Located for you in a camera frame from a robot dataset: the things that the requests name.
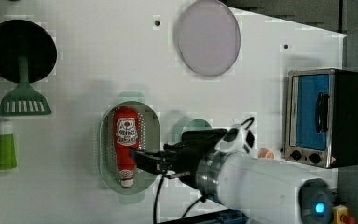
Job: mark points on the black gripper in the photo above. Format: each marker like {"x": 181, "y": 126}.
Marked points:
{"x": 185, "y": 155}

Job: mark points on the red felt ketchup bottle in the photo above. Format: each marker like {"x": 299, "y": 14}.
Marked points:
{"x": 126, "y": 137}

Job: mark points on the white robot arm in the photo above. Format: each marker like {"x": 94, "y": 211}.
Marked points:
{"x": 219, "y": 164}

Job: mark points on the green oval strainer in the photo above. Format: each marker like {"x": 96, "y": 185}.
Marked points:
{"x": 149, "y": 142}

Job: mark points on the green mug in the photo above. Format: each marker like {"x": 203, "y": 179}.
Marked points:
{"x": 184, "y": 125}

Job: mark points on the orange slice toy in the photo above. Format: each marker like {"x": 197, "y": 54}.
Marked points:
{"x": 265, "y": 153}

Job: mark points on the lilac round plate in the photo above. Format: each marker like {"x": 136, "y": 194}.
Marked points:
{"x": 209, "y": 37}

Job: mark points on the green spatula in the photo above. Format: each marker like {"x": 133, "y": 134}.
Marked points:
{"x": 24, "y": 100}

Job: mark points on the green bottle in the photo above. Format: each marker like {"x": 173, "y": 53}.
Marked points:
{"x": 8, "y": 158}

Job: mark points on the black toaster oven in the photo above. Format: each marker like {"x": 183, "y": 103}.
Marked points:
{"x": 322, "y": 118}

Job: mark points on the black round pan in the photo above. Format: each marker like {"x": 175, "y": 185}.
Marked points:
{"x": 29, "y": 39}

